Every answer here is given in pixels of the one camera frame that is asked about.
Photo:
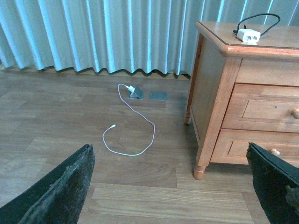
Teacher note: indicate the open grey floor socket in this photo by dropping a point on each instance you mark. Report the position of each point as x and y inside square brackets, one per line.
[135, 93]

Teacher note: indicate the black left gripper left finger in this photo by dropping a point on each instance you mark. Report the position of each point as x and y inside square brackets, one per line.
[58, 197]

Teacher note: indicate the wooden drawer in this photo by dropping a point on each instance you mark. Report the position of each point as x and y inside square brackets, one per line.
[263, 108]
[231, 145]

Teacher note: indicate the white charger with black cable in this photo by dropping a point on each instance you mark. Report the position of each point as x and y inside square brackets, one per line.
[249, 35]

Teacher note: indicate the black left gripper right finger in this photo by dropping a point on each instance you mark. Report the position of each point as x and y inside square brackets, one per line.
[276, 183]

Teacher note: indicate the pale green curtain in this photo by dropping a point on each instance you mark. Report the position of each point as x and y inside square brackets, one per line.
[120, 34]

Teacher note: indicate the closed grey floor socket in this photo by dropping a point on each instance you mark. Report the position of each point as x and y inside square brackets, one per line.
[158, 96]

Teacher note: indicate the wooden nightstand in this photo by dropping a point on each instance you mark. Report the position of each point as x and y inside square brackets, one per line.
[221, 62]

